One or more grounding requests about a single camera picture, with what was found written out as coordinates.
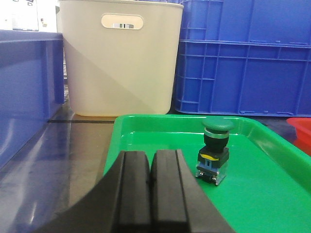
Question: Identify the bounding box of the blue bin left of tray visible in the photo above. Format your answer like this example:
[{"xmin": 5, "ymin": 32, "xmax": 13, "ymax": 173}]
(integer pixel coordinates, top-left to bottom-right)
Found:
[{"xmin": 0, "ymin": 30, "xmax": 64, "ymax": 166}]

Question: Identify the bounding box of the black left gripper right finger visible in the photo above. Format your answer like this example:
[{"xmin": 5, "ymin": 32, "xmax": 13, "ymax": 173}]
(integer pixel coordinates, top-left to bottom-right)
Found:
[{"xmin": 151, "ymin": 150, "xmax": 234, "ymax": 233}]

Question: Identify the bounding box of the green plastic tray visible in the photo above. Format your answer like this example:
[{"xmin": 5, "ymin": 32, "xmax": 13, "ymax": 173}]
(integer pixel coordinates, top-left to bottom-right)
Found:
[{"xmin": 105, "ymin": 115, "xmax": 311, "ymax": 233}]

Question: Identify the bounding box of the green mushroom push button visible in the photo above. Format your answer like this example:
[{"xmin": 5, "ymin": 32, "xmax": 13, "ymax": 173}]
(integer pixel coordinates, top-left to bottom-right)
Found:
[{"xmin": 195, "ymin": 116, "xmax": 235, "ymax": 186}]

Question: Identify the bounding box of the lower blue stacked crate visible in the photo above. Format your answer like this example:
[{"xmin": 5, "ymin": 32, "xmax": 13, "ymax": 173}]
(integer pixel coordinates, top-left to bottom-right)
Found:
[{"xmin": 174, "ymin": 40, "xmax": 311, "ymax": 117}]

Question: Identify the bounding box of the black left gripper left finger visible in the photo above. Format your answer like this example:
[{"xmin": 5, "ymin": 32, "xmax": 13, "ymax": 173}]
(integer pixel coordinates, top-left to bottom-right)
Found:
[{"xmin": 35, "ymin": 151, "xmax": 152, "ymax": 233}]

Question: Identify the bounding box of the blue stacked crate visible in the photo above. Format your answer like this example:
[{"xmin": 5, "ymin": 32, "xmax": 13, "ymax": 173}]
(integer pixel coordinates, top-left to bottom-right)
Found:
[
  {"xmin": 179, "ymin": 0, "xmax": 311, "ymax": 46},
  {"xmin": 174, "ymin": 40, "xmax": 311, "ymax": 117}
]

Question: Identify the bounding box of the cream plastic basket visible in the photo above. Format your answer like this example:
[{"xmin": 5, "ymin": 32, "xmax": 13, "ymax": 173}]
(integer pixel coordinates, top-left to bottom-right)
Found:
[{"xmin": 59, "ymin": 0, "xmax": 183, "ymax": 117}]

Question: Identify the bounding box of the red plastic tray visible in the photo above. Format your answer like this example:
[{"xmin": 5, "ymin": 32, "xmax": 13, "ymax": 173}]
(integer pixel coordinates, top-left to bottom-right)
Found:
[{"xmin": 286, "ymin": 117, "xmax": 311, "ymax": 156}]

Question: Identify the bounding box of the upper blue stacked crate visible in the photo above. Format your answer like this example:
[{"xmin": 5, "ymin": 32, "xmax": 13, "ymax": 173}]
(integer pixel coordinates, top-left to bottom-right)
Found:
[{"xmin": 179, "ymin": 0, "xmax": 311, "ymax": 46}]

